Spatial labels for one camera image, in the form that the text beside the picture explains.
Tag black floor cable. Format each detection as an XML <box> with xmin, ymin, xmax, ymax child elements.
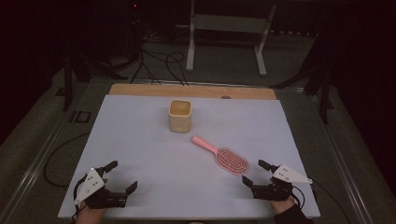
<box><xmin>43</xmin><ymin>131</ymin><xmax>92</xmax><ymax>189</ymax></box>

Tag black floor socket box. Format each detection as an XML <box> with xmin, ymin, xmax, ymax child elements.
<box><xmin>69</xmin><ymin>109</ymin><xmax>92</xmax><ymax>124</ymax></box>

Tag right hand-held gripper black cable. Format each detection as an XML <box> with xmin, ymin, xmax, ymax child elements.
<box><xmin>290</xmin><ymin>177</ymin><xmax>351</xmax><ymax>224</ymax></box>

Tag left hand-held gripper black cable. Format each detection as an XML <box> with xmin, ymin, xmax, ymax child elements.
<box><xmin>71</xmin><ymin>174</ymin><xmax>90</xmax><ymax>224</ymax></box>

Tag wooden table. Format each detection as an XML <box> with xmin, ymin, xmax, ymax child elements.
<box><xmin>108</xmin><ymin>82</ymin><xmax>277</xmax><ymax>101</ymax></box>

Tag tangled black cables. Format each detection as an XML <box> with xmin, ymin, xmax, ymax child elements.
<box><xmin>130</xmin><ymin>29</ymin><xmax>190</xmax><ymax>87</ymax></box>

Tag beige square cup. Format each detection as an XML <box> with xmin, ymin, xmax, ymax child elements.
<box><xmin>168</xmin><ymin>98</ymin><xmax>193</xmax><ymax>134</ymax></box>

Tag white metal table frame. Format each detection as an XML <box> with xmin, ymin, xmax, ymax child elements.
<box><xmin>176</xmin><ymin>0</ymin><xmax>278</xmax><ymax>77</ymax></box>

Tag person's left hand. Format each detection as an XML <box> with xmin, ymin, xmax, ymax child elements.
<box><xmin>75</xmin><ymin>177</ymin><xmax>108</xmax><ymax>224</ymax></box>

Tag white table cover sheet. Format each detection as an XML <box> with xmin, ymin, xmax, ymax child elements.
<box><xmin>57</xmin><ymin>93</ymin><xmax>321</xmax><ymax>220</ymax></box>

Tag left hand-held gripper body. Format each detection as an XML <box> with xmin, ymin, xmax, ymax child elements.
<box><xmin>73</xmin><ymin>167</ymin><xmax>129</xmax><ymax>210</ymax></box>

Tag dark equipment rack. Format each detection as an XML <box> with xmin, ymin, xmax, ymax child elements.
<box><xmin>106</xmin><ymin>0</ymin><xmax>148</xmax><ymax>64</ymax></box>

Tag pink hairbrush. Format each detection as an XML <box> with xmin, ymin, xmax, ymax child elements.
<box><xmin>191</xmin><ymin>134</ymin><xmax>250</xmax><ymax>176</ymax></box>

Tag person's right hand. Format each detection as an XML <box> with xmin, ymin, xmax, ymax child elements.
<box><xmin>269</xmin><ymin>195</ymin><xmax>297</xmax><ymax>216</ymax></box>

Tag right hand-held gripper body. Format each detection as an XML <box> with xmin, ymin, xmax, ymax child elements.
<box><xmin>250</xmin><ymin>163</ymin><xmax>314</xmax><ymax>202</ymax></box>

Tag black stand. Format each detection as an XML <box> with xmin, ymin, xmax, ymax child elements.
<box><xmin>268</xmin><ymin>18</ymin><xmax>336</xmax><ymax>126</ymax></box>
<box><xmin>55</xmin><ymin>46</ymin><xmax>129</xmax><ymax>113</ymax></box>

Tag hand-held gripper black cable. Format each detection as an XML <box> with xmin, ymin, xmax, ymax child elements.
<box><xmin>290</xmin><ymin>177</ymin><xmax>351</xmax><ymax>224</ymax></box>
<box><xmin>71</xmin><ymin>174</ymin><xmax>90</xmax><ymax>224</ymax></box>

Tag metal floor rail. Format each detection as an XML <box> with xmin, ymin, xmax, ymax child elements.
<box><xmin>306</xmin><ymin>90</ymin><xmax>376</xmax><ymax>224</ymax></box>
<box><xmin>0</xmin><ymin>81</ymin><xmax>94</xmax><ymax>224</ymax></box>

